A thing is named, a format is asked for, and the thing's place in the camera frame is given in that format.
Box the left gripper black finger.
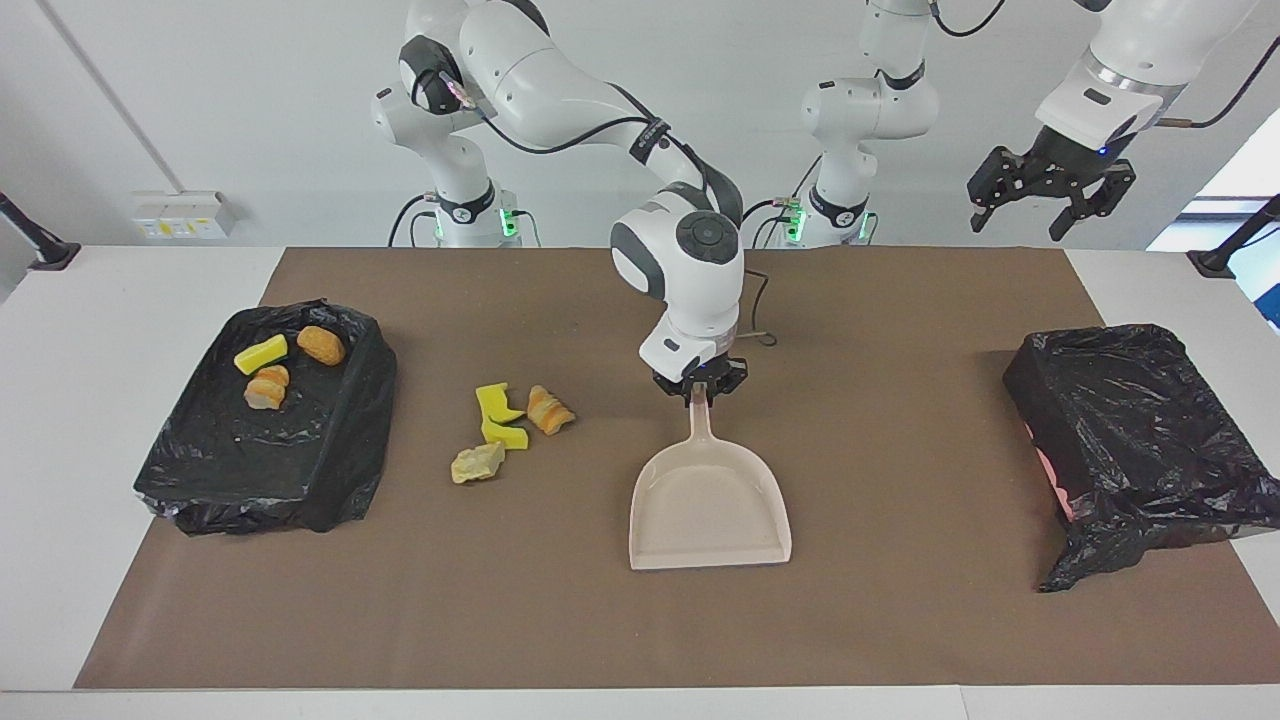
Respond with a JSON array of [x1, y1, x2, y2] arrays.
[[1048, 165, 1138, 242], [967, 147, 1031, 233]]

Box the beige plastic dustpan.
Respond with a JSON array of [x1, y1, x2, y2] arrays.
[[628, 383, 793, 572]]

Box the orange striped croissant piece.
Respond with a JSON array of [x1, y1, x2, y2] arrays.
[[527, 385, 577, 437]]

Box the curved yellow sponge piece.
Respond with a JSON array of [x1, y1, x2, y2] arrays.
[[475, 383, 526, 425]]

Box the pale paper piece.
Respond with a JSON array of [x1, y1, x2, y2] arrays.
[[450, 441, 507, 485]]

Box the brown bread roll piece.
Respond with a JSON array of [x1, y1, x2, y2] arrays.
[[296, 325, 347, 367]]

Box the orange striped bread piece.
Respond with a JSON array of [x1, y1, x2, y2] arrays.
[[243, 364, 292, 412]]

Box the yellow sponge wedge piece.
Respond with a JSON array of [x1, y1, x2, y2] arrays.
[[233, 334, 290, 376]]

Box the black bag lined pink bin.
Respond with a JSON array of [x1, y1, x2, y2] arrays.
[[1003, 322, 1280, 594]]

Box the bright window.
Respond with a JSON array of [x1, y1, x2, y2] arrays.
[[1146, 105, 1280, 331]]

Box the brown paper table mat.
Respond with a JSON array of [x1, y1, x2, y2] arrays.
[[73, 247, 1280, 690]]

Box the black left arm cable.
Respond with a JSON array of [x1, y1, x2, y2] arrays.
[[930, 0, 1280, 129]]

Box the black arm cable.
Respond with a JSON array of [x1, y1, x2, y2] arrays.
[[930, 0, 1280, 129], [440, 70, 779, 348]]

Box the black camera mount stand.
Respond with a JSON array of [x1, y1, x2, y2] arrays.
[[1187, 195, 1280, 279], [0, 192, 82, 272]]

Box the black base power cable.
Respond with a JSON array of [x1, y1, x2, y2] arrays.
[[388, 193, 441, 248], [727, 155, 823, 248]]

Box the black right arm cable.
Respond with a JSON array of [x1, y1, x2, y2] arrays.
[[440, 70, 779, 348]]

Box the white wall socket box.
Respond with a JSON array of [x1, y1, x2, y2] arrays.
[[131, 191, 238, 241]]

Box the white wall cable conduit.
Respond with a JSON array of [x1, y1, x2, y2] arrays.
[[38, 0, 191, 196]]

